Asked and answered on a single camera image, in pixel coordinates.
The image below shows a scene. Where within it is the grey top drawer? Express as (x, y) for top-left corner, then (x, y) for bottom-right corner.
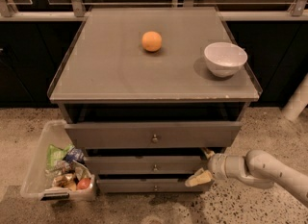
(64, 121), (242, 149)

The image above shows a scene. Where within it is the grey drawer cabinet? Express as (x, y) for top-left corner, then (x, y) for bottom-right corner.
(48, 8), (262, 181)

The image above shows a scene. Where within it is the grey bottom drawer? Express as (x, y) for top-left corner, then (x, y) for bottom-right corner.
(96, 179), (212, 193)

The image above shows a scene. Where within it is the green snack bag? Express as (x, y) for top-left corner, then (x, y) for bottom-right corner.
(46, 144), (74, 168)

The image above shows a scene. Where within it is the white bowl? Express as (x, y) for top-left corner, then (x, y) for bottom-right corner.
(204, 42), (247, 78)

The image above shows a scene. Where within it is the clear plastic bin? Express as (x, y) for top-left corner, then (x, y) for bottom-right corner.
(20, 120), (96, 201)

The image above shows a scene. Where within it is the orange fruit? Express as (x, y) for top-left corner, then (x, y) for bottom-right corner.
(141, 31), (162, 52)

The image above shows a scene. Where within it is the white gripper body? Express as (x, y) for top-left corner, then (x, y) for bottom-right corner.
(208, 154), (227, 180)

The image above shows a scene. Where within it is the white pipe leg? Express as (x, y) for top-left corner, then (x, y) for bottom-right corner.
(282, 74), (308, 121)

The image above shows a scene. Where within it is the red apple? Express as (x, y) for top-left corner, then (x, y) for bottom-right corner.
(77, 178), (90, 190)

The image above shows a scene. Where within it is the blue snack packet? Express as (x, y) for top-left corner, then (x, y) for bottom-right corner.
(64, 148), (84, 163)

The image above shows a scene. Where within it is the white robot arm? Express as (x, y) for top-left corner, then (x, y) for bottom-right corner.
(185, 149), (308, 207)

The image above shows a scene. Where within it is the grey drawer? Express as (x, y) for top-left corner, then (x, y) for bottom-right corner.
(85, 156), (209, 174)
(96, 179), (212, 193)
(64, 121), (242, 149)

